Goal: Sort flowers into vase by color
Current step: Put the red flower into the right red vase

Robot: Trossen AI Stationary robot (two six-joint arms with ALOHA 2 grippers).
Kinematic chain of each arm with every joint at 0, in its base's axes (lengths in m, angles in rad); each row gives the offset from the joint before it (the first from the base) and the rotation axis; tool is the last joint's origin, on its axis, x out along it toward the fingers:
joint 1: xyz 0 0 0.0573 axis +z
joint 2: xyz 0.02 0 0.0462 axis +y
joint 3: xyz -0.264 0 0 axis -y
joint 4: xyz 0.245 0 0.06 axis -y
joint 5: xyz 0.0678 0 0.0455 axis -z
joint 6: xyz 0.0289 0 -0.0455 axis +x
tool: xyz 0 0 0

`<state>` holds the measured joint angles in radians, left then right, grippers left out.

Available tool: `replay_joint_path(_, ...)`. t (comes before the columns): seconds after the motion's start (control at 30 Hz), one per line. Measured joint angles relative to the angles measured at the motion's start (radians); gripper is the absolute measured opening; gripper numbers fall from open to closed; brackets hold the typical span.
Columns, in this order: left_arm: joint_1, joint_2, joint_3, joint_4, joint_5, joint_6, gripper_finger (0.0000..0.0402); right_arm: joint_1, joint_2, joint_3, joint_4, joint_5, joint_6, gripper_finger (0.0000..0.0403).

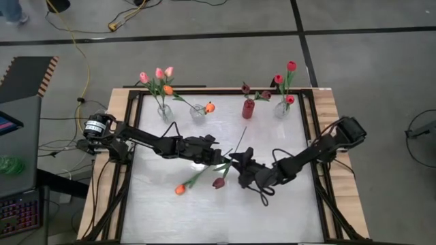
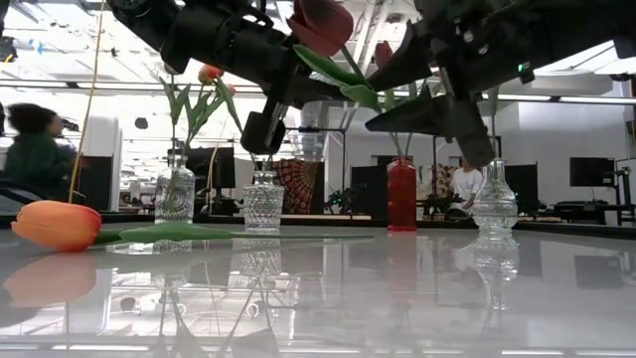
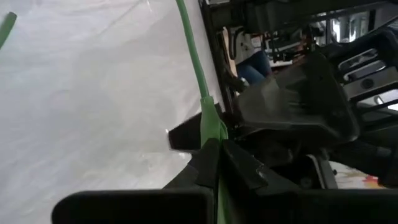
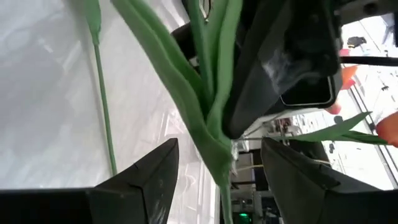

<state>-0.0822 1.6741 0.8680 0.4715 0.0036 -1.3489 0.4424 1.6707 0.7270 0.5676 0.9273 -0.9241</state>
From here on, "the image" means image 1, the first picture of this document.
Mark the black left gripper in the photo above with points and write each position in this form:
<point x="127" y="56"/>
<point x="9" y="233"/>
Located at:
<point x="207" y="151"/>

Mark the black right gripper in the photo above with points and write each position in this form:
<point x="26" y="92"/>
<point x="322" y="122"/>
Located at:
<point x="253" y="173"/>

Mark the dark red artificial tulip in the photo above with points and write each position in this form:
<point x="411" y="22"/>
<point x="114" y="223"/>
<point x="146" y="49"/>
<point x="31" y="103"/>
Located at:
<point x="218" y="183"/>
<point x="266" y="94"/>
<point x="245" y="88"/>

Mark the pink artificial tulip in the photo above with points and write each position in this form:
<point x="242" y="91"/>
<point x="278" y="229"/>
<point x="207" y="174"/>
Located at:
<point x="159" y="73"/>
<point x="144" y="77"/>
<point x="168" y="71"/>

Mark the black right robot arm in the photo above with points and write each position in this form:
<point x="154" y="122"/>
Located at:
<point x="306" y="156"/>

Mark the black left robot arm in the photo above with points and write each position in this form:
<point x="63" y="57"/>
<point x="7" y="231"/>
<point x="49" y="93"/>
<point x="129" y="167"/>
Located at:
<point x="146" y="139"/>

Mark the red glass bottle vase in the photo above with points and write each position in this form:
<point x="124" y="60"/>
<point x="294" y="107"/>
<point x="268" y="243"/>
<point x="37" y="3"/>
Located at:
<point x="248" y="109"/>

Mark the clear textured glass bottle vase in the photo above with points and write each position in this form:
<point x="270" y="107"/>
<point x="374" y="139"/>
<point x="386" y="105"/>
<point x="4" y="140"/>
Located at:
<point x="164" y="115"/>

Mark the short clear cut-glass jar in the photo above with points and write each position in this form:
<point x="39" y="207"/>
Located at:
<point x="197" y="113"/>

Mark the black flat bar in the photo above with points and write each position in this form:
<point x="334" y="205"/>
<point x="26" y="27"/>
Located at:
<point x="190" y="86"/>

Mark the black desk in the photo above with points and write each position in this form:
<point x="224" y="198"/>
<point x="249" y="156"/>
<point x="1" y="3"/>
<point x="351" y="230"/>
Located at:
<point x="68" y="186"/>

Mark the grey metal stand foot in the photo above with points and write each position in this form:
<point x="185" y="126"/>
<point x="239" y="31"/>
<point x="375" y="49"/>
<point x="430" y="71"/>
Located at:
<point x="424" y="131"/>

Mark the laptop with backlit keyboard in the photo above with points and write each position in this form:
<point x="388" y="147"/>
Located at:
<point x="20" y="153"/>

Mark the black foam mat striped edge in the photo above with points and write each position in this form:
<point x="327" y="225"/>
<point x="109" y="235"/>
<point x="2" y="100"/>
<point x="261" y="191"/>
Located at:
<point x="24" y="78"/>

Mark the small lit display screen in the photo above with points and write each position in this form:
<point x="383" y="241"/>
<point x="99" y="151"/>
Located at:
<point x="8" y="123"/>

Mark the black round stand base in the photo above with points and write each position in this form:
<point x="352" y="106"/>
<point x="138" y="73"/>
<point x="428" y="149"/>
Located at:
<point x="58" y="5"/>

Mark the person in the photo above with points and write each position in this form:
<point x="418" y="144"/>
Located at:
<point x="12" y="8"/>

